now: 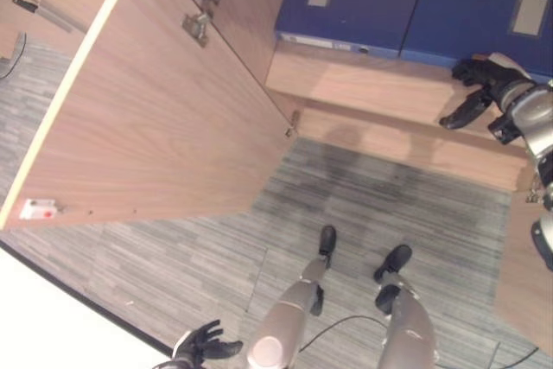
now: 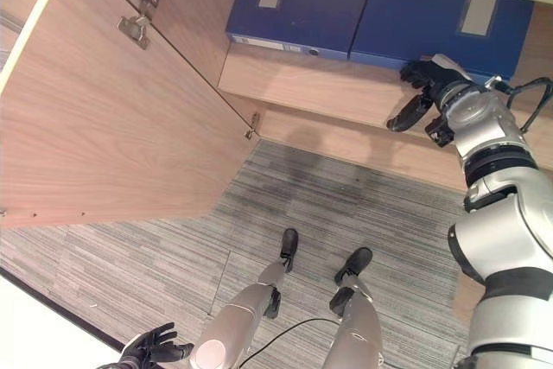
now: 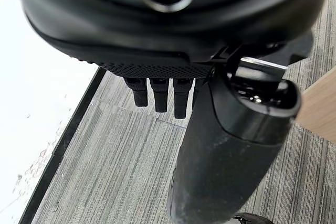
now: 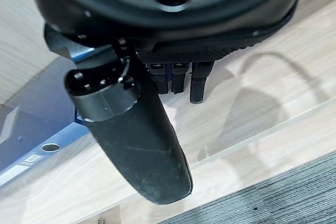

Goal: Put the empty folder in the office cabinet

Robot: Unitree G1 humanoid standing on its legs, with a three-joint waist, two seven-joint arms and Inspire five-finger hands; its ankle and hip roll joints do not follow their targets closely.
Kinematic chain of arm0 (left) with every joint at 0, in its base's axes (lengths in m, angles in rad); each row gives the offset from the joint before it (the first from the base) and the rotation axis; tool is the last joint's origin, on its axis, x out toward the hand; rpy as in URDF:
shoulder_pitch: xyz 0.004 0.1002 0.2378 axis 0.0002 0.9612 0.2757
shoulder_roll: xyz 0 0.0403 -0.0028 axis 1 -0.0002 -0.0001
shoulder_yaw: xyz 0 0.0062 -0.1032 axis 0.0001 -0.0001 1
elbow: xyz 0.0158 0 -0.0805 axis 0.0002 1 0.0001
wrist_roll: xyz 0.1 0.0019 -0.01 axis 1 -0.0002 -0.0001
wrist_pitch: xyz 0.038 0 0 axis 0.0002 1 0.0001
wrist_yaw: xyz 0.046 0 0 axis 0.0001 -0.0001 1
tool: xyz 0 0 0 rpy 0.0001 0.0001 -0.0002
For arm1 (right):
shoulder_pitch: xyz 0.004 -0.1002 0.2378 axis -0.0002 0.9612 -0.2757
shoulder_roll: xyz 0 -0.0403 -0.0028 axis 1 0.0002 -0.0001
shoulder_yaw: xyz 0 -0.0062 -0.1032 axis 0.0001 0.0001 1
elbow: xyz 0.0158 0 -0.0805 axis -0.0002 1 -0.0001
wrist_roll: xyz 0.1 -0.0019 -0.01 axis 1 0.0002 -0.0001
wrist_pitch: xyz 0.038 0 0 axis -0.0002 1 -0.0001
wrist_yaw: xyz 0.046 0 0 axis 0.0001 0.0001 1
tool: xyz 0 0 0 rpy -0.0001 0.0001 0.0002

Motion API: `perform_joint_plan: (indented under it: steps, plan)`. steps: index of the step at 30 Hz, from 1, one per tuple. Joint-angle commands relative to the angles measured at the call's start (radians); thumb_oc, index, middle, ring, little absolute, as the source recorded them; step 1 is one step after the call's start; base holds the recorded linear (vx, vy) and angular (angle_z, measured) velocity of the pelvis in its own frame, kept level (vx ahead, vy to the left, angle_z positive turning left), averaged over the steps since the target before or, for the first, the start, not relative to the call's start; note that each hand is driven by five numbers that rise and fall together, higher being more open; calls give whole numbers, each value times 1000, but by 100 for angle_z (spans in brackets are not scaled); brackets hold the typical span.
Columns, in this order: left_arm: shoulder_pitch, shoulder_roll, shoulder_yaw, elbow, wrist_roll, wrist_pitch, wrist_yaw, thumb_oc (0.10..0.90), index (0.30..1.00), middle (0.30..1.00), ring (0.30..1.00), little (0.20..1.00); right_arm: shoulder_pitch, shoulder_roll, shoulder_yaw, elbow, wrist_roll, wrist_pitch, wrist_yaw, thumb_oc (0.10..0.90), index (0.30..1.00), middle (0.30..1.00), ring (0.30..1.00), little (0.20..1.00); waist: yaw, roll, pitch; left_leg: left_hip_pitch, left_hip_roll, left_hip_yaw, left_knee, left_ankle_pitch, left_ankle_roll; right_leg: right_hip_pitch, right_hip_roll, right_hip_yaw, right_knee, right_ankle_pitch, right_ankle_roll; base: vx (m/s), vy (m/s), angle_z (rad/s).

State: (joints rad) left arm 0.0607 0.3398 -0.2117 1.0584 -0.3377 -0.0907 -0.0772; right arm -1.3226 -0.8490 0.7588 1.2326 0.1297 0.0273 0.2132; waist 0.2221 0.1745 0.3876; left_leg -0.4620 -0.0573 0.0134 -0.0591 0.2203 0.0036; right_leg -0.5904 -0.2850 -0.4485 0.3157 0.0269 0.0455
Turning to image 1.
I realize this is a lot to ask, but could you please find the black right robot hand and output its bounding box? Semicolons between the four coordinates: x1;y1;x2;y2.
439;52;537;130

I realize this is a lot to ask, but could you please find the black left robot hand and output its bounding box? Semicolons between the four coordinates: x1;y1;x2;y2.
171;319;245;365

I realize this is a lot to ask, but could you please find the blue folder with grey label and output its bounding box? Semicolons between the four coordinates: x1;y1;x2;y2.
399;0;553;81
275;0;427;60

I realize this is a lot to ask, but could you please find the wooden office cabinet body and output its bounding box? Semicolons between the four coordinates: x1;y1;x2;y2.
157;0;553;194

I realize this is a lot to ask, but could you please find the wooden cabinet door with catch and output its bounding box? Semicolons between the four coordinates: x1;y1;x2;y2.
0;0;303;232

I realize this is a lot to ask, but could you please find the silver left robot leg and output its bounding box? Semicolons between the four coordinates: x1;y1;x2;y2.
245;254;334;369

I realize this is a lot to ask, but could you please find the silver robot leg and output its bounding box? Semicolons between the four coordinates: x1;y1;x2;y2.
245;254;334;369
373;272;438;369

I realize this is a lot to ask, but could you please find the metal hinge on plain door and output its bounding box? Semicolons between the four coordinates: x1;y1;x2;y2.
524;173;544;205

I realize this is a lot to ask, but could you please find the white desk with black edge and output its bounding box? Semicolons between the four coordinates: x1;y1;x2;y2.
0;241;176;369

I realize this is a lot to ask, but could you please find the dark left robot foot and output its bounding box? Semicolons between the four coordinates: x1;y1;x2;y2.
318;225;339;258

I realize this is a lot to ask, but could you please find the dark robot foot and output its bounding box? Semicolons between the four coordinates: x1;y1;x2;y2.
318;225;339;258
372;244;414;283

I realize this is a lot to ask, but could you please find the small metal door hinge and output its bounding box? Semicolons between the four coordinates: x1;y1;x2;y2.
283;110;302;137

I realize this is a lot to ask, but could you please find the white magnetic door catch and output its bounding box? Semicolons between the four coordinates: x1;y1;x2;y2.
19;198;67;221

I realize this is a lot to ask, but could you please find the dark right robot foot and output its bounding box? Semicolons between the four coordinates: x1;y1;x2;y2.
372;244;414;283

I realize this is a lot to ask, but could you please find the silver right robot leg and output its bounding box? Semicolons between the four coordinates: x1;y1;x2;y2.
373;272;438;369

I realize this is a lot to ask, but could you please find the large metal door hinge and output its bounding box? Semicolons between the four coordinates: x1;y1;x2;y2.
181;0;226;48

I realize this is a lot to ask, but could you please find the black cable on floor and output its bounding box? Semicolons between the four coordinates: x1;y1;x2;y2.
299;315;391;353

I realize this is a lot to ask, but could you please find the thin black floor cable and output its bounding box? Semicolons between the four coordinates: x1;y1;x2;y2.
486;341;542;369

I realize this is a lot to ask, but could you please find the black curved cable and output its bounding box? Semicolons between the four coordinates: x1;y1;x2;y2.
0;30;28;81

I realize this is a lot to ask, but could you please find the silver bar handle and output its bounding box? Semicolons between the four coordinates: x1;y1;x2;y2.
11;0;86;34

